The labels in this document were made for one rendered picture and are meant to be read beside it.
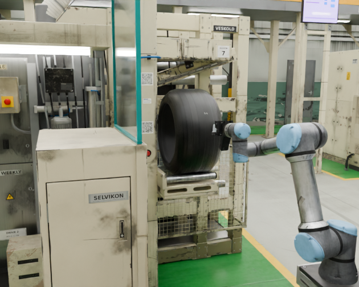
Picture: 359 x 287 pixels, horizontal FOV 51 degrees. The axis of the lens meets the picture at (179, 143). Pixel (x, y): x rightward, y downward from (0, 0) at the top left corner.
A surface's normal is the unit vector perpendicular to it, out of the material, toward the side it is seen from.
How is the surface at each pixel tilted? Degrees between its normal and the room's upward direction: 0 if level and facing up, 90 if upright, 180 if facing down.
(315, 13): 90
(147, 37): 90
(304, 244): 97
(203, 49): 90
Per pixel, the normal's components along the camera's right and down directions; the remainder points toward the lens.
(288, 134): -0.89, -0.06
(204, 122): 0.30, -0.18
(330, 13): 0.24, 0.17
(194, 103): 0.22, -0.59
